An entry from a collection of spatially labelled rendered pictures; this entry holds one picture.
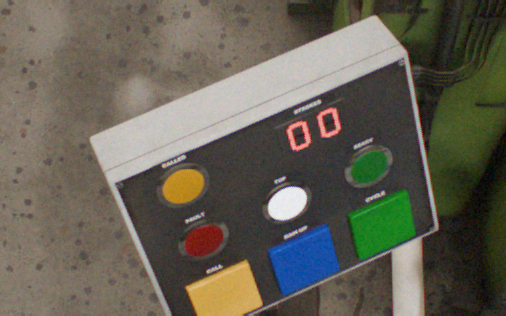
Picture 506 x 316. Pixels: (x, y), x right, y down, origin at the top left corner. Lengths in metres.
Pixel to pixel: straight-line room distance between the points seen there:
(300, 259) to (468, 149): 0.75
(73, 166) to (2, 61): 0.29
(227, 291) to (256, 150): 0.19
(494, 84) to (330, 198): 0.54
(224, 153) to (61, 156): 1.30
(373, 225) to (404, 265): 0.39
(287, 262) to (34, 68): 1.34
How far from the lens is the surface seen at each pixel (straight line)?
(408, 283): 1.77
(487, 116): 1.94
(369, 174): 1.35
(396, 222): 1.41
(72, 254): 2.47
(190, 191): 1.26
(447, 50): 1.63
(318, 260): 1.40
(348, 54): 1.29
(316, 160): 1.31
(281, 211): 1.33
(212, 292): 1.37
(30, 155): 2.55
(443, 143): 2.05
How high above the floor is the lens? 2.36
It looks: 71 degrees down
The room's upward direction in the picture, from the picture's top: 3 degrees counter-clockwise
